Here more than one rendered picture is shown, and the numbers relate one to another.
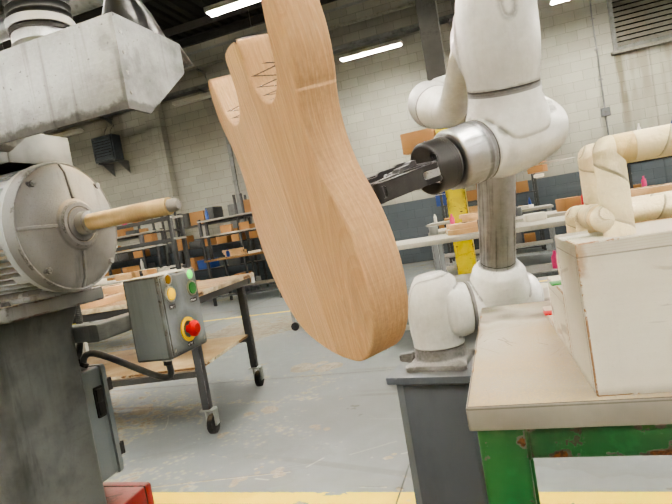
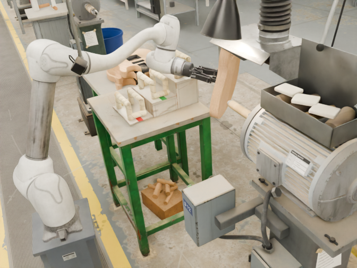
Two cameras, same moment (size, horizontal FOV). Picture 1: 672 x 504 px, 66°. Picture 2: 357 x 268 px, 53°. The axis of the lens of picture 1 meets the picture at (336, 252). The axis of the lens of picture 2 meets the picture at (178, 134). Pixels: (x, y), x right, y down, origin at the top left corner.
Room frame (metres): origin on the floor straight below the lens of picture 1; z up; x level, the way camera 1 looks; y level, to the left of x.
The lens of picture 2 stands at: (1.96, 1.06, 1.93)
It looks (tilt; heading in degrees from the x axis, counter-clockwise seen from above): 32 degrees down; 227
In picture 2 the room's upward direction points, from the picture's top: 5 degrees counter-clockwise
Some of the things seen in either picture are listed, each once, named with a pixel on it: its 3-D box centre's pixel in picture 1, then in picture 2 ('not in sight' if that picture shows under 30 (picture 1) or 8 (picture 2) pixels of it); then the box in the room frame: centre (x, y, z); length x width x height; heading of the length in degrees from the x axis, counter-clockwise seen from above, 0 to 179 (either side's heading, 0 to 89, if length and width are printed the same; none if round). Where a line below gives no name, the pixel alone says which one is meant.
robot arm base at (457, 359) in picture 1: (434, 353); (60, 222); (1.57, -0.25, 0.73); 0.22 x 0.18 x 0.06; 64
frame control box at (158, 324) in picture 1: (140, 329); (226, 225); (1.28, 0.51, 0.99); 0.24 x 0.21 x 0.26; 72
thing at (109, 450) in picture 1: (67, 368); (274, 256); (1.24, 0.68, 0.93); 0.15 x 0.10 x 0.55; 72
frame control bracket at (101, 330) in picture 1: (120, 323); (240, 212); (1.22, 0.53, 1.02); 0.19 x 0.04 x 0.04; 162
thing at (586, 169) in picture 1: (596, 193); not in sight; (0.65, -0.33, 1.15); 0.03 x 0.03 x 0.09
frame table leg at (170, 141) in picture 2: not in sight; (169, 137); (0.45, -0.69, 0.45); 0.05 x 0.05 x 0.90; 72
